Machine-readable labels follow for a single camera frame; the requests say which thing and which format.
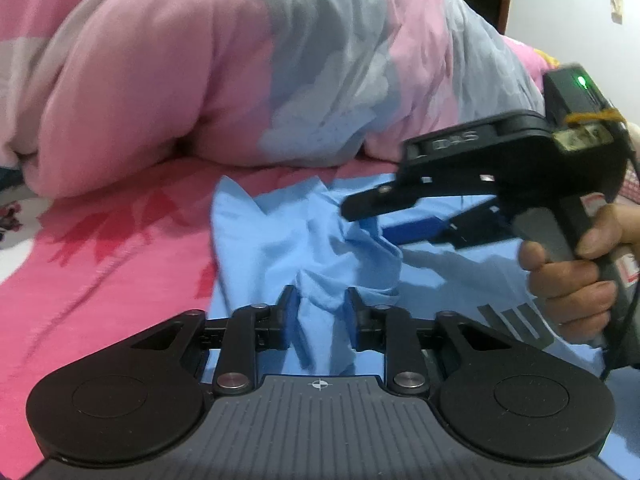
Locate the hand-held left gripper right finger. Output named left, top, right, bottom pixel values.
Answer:
left=346, top=287, right=511, bottom=395

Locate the pink floral fleece blanket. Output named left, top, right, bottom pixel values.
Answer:
left=0, top=157, right=401, bottom=480

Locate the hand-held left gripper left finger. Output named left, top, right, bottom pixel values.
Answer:
left=131, top=285, right=301, bottom=396

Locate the bright pink quilt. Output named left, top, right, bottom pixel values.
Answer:
left=504, top=35, right=562, bottom=92

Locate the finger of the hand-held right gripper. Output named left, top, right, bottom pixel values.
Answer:
left=385, top=202, right=513, bottom=251
left=341, top=180, right=426, bottom=222

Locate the person's right hand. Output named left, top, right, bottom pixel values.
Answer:
left=519, top=204, right=640, bottom=346

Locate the pink grey floral duvet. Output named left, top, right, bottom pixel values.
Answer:
left=0, top=0, right=547, bottom=199

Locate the light blue t-shirt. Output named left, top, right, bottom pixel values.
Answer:
left=207, top=172, right=640, bottom=480

